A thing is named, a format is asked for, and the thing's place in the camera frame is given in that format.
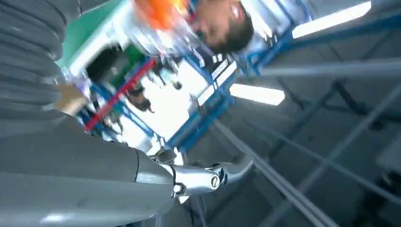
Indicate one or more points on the red bar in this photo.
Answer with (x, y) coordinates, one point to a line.
(120, 94)

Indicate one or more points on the person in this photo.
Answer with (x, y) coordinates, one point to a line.
(225, 25)

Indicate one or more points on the long ceiling light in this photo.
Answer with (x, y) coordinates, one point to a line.
(330, 20)

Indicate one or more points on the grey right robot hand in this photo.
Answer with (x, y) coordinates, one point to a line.
(78, 181)

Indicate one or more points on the blue metal frame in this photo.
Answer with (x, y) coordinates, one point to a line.
(203, 116)

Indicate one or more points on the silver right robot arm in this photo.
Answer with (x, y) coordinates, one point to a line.
(28, 62)

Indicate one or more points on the green table mat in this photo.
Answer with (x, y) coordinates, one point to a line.
(84, 31)

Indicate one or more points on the short ceiling light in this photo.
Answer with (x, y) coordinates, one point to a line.
(257, 94)

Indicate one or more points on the green bag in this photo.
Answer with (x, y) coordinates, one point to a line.
(130, 65)

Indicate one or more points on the brown cardboard box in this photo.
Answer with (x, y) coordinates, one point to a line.
(70, 98)

